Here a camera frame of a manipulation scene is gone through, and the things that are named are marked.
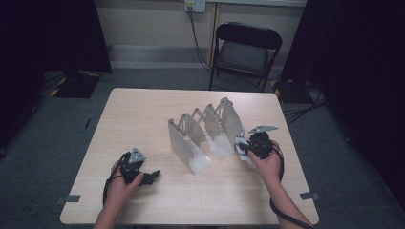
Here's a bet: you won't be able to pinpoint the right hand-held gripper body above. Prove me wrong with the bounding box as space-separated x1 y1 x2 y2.
247 124 280 160

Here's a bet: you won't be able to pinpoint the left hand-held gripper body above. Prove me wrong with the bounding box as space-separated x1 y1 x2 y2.
119 147 149 186

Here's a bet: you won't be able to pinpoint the white patterned cloth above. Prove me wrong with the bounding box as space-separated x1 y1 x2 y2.
233 127 256 166

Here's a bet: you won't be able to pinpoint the grey metal expandable rack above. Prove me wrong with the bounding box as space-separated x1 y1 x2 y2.
167 96 245 176

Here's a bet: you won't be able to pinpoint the person's left hand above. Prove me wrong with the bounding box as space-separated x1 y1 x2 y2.
107 161 146 211

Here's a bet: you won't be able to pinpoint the person's right hand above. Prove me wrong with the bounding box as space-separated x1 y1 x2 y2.
247 141 283 185

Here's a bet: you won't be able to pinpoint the grey tape strip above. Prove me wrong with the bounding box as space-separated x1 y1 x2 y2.
55 194 81 205
299 191 320 201

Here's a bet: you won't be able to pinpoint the black folding chair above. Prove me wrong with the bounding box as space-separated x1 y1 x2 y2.
209 21 284 94

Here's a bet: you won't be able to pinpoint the black stand base yellow tape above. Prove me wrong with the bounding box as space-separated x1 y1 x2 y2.
50 70 101 99

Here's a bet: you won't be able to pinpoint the black curtain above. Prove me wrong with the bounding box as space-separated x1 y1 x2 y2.
0 0 113 151
280 0 405 201

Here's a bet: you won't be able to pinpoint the left hand-held gripper cable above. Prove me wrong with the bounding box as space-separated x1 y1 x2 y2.
101 154 125 209

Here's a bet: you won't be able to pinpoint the hand-held gripper cable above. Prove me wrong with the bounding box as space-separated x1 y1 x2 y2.
268 143 317 229
101 154 125 209

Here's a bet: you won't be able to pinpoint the black floor cables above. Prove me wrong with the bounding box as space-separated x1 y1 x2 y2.
281 81 328 127

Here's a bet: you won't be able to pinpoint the right hand-held gripper cable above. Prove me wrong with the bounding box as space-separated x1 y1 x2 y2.
268 143 317 229

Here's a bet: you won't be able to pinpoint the black wall socket cable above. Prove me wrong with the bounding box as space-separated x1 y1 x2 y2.
188 6 213 72

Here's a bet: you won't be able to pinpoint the beige wall conduit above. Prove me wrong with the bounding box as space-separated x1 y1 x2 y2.
208 2 221 66

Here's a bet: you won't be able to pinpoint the white wall socket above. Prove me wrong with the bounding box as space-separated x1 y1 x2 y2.
184 0 207 13

